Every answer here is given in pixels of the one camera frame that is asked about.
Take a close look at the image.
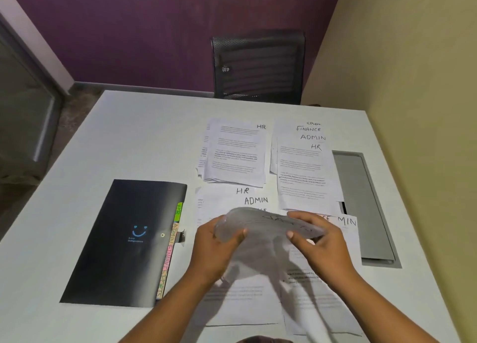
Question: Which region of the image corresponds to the person's right hand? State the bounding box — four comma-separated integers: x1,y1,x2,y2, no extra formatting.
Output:
286,210,361,284

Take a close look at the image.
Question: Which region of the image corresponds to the person's left hand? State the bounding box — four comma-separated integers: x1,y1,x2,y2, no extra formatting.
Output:
189,216,249,285

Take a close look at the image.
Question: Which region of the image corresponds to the white handwritten paper sheet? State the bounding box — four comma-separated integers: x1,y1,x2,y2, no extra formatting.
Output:
214,207,336,343

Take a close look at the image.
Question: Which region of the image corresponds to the person's left forearm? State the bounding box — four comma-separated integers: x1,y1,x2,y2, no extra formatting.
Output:
117,272,225,343

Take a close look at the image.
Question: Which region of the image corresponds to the person's right forearm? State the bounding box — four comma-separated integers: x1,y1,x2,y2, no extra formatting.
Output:
320,268,430,343

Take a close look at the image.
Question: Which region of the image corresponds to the printed paper sheet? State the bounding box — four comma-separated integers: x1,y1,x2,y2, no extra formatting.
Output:
282,212,364,337
194,184,284,326

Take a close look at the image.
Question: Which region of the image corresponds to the stack of printed papers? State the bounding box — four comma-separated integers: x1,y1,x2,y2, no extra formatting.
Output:
270,117,345,211
196,117,270,188

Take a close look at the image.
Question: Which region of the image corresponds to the black expanding file folder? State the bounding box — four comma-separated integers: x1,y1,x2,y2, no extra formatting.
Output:
60,179,188,309

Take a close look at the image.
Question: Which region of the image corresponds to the black mesh office chair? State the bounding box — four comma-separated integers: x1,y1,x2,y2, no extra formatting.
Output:
211,31,306,105

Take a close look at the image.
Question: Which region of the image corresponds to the grey table cable cover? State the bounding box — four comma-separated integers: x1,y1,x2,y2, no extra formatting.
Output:
332,150,402,269

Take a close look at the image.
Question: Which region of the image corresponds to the glass door with grey frame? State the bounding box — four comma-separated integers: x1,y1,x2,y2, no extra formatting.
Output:
0,12,65,181

